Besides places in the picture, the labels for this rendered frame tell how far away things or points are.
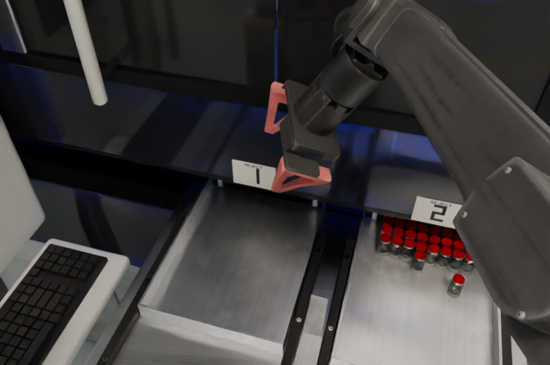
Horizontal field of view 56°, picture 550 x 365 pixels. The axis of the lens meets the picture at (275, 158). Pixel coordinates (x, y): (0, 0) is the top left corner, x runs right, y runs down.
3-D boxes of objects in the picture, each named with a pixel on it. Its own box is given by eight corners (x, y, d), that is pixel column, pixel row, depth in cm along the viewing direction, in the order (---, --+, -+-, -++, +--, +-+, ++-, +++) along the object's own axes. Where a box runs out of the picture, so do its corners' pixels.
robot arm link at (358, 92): (349, 56, 52) (394, 83, 54) (353, 19, 57) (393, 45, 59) (312, 97, 57) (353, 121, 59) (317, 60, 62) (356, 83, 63)
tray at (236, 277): (211, 185, 115) (209, 173, 113) (325, 209, 110) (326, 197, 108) (141, 316, 91) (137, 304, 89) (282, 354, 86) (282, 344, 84)
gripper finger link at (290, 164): (254, 200, 64) (294, 160, 58) (250, 154, 68) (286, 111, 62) (299, 210, 67) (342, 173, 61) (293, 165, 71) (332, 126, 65)
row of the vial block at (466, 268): (377, 246, 102) (380, 232, 99) (471, 268, 99) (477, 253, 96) (376, 255, 101) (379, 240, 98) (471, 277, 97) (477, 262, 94)
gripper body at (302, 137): (287, 152, 60) (324, 114, 55) (278, 87, 65) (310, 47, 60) (332, 164, 63) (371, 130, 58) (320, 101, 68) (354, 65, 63)
